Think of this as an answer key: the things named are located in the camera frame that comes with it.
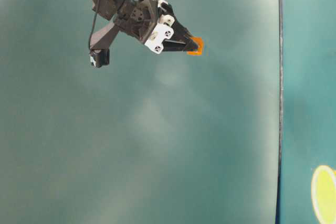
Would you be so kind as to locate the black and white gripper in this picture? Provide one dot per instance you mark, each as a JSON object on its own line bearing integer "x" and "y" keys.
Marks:
{"x": 151, "y": 24}

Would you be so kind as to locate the orange block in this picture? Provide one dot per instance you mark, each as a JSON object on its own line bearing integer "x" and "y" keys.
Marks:
{"x": 200, "y": 46}

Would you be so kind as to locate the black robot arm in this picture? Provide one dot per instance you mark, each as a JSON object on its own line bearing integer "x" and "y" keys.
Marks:
{"x": 107, "y": 9}

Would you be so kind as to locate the yellow disc with white rim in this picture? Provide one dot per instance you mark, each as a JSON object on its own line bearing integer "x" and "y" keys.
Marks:
{"x": 323, "y": 194}

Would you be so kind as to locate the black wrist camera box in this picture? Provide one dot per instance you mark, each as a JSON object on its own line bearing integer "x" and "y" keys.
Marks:
{"x": 99, "y": 58}

